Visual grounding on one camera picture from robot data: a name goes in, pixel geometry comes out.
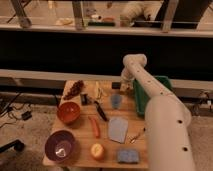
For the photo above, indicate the light blue cloth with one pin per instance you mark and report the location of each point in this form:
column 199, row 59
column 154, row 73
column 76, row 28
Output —
column 117, row 129

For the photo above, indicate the peeled banana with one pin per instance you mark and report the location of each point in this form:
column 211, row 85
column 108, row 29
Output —
column 99, row 91

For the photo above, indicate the orange red bowl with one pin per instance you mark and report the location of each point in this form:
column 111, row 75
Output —
column 68, row 112

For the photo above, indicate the black power adapter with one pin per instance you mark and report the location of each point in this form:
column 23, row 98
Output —
column 26, row 115

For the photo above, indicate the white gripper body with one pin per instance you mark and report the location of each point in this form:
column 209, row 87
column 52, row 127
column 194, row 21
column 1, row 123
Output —
column 126, row 85

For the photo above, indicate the black binder clip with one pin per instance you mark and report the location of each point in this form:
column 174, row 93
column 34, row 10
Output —
column 85, row 99

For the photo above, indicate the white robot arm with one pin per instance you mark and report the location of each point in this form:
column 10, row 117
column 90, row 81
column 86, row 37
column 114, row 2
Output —
column 166, row 120

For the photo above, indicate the orange carrot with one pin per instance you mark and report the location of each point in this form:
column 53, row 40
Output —
column 95, row 127

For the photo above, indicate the black eraser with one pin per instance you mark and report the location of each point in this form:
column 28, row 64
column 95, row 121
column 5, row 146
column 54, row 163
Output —
column 116, row 85

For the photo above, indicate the blue sponge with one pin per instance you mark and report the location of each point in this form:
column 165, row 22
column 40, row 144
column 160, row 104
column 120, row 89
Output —
column 129, row 156

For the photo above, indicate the green plastic tray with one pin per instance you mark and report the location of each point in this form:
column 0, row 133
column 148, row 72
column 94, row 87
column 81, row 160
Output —
column 141, row 97

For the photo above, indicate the small blue cup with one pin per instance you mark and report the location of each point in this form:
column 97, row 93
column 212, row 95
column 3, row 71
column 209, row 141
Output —
column 115, row 101

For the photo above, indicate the black handled knife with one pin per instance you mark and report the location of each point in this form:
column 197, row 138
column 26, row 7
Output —
column 100, row 111

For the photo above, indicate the purple bowl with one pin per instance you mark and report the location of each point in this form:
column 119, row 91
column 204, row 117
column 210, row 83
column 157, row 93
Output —
column 60, row 146

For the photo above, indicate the bunch of dark grapes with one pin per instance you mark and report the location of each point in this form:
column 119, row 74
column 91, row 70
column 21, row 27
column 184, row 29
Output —
column 75, row 90

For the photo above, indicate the metal spoon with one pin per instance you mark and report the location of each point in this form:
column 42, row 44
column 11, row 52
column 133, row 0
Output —
column 140, row 133

